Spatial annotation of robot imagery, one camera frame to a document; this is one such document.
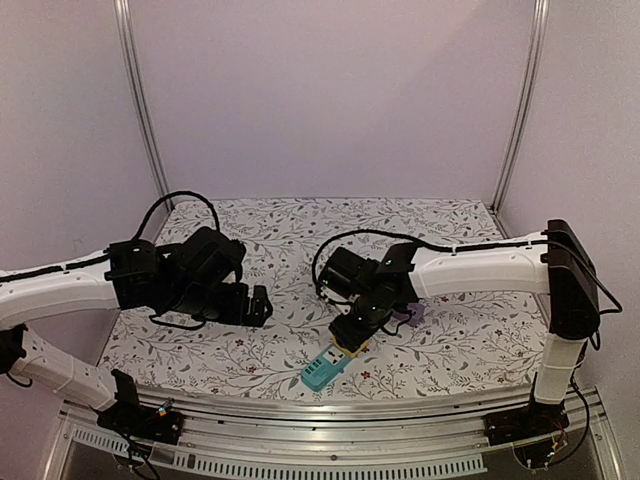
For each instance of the floral table mat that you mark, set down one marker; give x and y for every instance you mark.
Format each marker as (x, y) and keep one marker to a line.
(462, 342)

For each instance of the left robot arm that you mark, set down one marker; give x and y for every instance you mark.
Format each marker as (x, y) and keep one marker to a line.
(131, 274)

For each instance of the aluminium corner post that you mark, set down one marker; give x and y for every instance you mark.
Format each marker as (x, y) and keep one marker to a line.
(122, 10)
(523, 106)

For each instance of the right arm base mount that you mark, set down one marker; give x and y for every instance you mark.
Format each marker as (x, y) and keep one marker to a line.
(531, 420)

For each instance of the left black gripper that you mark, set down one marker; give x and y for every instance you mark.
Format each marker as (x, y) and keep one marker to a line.
(237, 313)

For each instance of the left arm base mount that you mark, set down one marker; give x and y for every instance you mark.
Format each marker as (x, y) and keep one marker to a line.
(129, 417)

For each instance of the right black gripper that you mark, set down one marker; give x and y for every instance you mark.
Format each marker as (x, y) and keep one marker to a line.
(351, 338)

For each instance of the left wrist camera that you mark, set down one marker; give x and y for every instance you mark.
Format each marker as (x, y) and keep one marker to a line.
(209, 257)

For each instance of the purple power strip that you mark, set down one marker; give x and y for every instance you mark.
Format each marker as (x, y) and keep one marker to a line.
(410, 314)

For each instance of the aluminium front rail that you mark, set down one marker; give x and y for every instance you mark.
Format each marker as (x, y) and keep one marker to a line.
(417, 438)

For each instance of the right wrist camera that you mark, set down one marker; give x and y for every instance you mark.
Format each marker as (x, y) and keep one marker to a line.
(347, 274)

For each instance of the right aluminium corner post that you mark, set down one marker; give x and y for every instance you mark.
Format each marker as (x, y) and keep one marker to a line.
(523, 106)

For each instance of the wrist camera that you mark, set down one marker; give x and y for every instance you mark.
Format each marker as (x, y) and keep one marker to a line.
(209, 257)
(347, 274)

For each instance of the teal power strip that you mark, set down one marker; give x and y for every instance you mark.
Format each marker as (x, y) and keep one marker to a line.
(324, 368)

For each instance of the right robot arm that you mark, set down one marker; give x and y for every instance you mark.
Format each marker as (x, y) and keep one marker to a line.
(552, 262)

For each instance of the yellow cube socket adapter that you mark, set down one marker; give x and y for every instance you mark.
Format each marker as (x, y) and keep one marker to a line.
(350, 350)

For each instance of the left aluminium corner post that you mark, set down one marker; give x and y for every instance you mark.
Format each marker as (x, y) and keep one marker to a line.
(122, 10)

